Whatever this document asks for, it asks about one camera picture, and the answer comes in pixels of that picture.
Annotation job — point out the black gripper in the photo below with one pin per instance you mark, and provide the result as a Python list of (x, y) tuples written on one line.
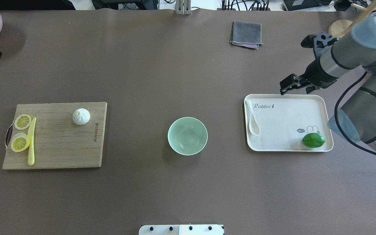
[(318, 75)]

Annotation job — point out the white ceramic spoon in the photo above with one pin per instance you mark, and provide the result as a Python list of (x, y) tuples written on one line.
[(253, 126)]

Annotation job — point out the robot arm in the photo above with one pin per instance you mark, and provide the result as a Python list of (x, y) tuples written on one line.
[(356, 120)]

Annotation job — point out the mint green bowl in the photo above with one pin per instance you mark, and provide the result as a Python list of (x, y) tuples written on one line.
[(187, 136)]

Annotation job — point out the cream rabbit tray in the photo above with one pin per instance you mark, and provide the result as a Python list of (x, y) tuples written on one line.
[(285, 119)]

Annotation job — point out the green lime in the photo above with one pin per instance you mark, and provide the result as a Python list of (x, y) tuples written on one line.
[(313, 140)]

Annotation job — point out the wooden mug tree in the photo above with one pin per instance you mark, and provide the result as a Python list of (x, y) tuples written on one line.
[(341, 27)]

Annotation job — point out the grey folded cloth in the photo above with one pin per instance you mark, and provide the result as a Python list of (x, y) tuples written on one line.
[(246, 34)]

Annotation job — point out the wooden cutting board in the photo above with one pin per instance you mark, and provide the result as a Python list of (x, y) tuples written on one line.
[(58, 141)]

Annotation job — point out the yellow plastic knife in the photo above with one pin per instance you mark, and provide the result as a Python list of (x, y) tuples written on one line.
[(31, 151)]

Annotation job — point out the upper lemon slice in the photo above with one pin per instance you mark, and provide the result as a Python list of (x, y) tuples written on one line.
[(22, 122)]

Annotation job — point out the lemon slice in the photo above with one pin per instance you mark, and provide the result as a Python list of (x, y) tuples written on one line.
[(20, 142), (22, 122)]

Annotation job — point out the lower lemon slice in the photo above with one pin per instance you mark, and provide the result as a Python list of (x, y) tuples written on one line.
[(20, 142)]

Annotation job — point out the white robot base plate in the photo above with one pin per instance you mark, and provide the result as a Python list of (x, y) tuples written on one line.
[(182, 229)]

